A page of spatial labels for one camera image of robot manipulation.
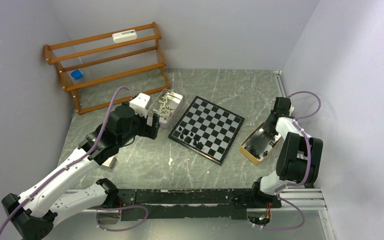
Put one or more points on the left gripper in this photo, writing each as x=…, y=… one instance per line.
x=149, y=131

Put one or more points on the black bishop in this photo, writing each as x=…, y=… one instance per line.
x=187, y=139

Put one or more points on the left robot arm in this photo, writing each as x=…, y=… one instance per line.
x=36, y=211

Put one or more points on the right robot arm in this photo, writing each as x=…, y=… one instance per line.
x=299, y=160

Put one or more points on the pink tin of white pieces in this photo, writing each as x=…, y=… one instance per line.
x=167, y=105

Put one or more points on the black chess king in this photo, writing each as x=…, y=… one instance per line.
x=199, y=145

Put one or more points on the gold tin of black pieces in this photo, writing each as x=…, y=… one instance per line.
x=258, y=145

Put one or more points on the small card box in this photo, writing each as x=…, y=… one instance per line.
x=109, y=163

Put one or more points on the chessboard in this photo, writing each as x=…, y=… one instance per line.
x=216, y=126

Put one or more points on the wooden shelf rack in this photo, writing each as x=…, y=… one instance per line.
x=102, y=61

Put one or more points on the blue cap container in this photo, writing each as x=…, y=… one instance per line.
x=77, y=75

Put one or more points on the white box on rack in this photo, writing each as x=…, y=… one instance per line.
x=124, y=36

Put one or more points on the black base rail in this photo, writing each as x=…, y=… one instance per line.
x=233, y=203

